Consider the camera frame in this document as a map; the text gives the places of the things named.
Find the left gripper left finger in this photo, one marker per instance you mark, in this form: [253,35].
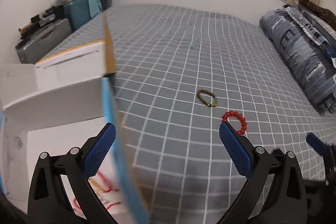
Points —
[48,200]

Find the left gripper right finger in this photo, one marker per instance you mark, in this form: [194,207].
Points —
[274,191]

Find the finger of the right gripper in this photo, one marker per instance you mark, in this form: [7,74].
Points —
[327,152]
[278,155]

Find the red cord bracelet gold tube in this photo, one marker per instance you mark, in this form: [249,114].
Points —
[94,204]

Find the red cord bracelet gold bar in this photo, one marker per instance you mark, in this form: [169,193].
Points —
[102,184]

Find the folded blue patterned duvet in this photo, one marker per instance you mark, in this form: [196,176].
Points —
[312,70]

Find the white cardboard box blue yellow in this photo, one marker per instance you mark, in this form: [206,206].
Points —
[53,106]

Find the blue grey patterned pillow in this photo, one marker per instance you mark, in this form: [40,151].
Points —
[319,34]

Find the grey checked bed sheet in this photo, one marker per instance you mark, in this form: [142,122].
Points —
[179,71]

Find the grey suitcase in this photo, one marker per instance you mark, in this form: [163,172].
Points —
[31,50]

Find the dark clutter pile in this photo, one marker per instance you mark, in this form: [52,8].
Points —
[54,12]

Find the teal suitcase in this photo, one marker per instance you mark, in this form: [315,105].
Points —
[77,12]

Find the light blue towel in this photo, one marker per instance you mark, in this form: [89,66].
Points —
[95,8]

